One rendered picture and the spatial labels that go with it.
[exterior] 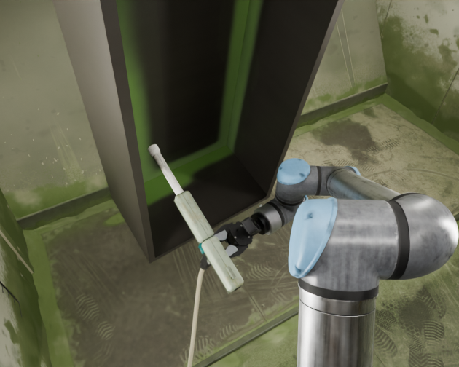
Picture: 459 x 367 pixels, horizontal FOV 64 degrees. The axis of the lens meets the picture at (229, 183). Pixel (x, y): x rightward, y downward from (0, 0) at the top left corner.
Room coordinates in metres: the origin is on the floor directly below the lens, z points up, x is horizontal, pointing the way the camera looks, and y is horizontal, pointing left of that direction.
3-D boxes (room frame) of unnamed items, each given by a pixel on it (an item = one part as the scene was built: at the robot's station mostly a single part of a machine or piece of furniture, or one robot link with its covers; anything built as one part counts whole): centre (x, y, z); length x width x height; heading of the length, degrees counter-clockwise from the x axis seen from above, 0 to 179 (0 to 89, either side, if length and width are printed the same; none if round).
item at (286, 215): (0.76, -0.18, 0.81); 0.12 x 0.09 x 0.10; 126
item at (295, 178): (0.77, -0.20, 0.92); 0.12 x 0.09 x 0.12; 87
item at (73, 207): (1.86, -0.04, 0.11); 2.70 x 0.02 x 0.13; 118
